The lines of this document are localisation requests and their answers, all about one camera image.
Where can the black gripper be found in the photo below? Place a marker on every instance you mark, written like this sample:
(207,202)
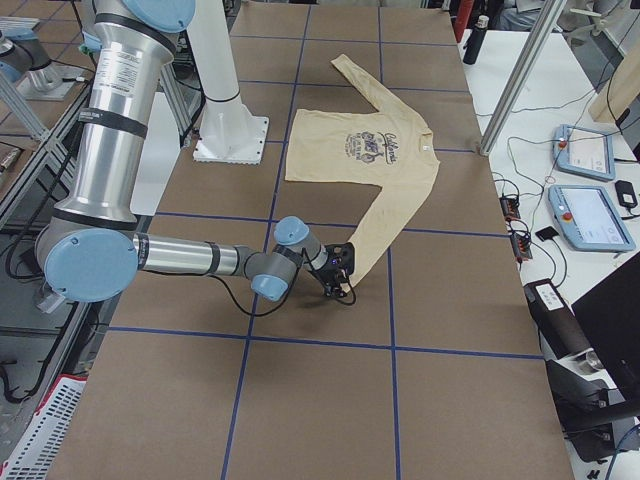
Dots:
(328,276)

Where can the beige long-sleeve graphic shirt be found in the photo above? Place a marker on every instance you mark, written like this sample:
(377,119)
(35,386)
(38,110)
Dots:
(391,148)

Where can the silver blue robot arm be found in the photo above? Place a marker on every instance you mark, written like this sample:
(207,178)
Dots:
(91,249)

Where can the lower black orange connector box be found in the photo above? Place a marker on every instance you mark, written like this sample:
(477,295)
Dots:
(521,246)

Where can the black orange connector box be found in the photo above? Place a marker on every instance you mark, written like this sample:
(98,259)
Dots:
(521,246)
(510,208)

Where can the upper black orange connector box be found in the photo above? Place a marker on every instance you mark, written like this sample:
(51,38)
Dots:
(510,208)

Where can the black box with white label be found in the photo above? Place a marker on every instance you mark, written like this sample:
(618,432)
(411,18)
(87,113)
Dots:
(555,319)

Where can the lower blue teach pendant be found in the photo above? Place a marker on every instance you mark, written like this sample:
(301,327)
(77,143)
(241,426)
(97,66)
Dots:
(588,219)

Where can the blue teach pendant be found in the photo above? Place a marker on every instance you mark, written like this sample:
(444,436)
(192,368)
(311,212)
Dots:
(584,152)
(588,219)

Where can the black monitor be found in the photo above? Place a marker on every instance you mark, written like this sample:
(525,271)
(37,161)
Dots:
(608,315)

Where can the black water bottle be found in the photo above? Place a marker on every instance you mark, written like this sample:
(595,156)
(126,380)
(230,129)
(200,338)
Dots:
(475,40)

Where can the upper blue teach pendant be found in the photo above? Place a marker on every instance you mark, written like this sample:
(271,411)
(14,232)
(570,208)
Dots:
(584,152)

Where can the black power adapter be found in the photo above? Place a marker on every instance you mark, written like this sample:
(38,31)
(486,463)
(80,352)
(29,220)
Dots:
(626,194)

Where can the white perforated plastic basket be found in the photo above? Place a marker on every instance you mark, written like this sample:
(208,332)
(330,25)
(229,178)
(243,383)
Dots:
(36,450)

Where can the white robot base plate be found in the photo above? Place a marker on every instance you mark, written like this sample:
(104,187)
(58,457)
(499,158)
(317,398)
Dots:
(223,141)

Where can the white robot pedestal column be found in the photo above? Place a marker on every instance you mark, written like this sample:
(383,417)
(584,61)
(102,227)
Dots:
(210,44)

